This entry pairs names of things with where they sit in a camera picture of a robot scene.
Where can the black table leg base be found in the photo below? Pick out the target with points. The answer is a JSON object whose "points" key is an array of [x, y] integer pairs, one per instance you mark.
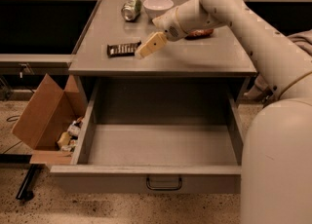
{"points": [[25, 192]]}

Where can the open cardboard box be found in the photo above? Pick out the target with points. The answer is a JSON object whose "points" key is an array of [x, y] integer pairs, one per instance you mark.
{"points": [[48, 114]]}

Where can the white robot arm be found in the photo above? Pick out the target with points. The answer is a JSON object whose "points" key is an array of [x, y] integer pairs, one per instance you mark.
{"points": [[276, 177]]}

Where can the grey cabinet counter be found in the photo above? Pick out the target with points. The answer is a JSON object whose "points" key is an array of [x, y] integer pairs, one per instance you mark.
{"points": [[220, 55]]}

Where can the crushed green soda can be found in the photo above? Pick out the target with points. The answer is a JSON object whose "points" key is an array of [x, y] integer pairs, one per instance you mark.
{"points": [[131, 10]]}

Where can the chocolate rxbar dark wrapper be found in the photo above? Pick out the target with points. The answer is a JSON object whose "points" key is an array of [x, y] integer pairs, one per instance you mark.
{"points": [[126, 49]]}

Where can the black drawer handle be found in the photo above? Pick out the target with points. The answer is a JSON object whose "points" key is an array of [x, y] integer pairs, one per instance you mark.
{"points": [[163, 184]]}

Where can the white ceramic bowl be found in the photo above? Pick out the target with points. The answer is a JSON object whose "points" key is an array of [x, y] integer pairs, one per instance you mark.
{"points": [[156, 8]]}

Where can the open grey top drawer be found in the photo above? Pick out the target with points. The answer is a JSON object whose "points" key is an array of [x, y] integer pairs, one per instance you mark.
{"points": [[169, 128]]}

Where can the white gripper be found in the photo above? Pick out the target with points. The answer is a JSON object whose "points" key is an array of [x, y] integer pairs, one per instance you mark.
{"points": [[168, 25]]}

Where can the trash items in box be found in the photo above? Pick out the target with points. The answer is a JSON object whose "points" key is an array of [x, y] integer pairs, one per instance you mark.
{"points": [[68, 140]]}

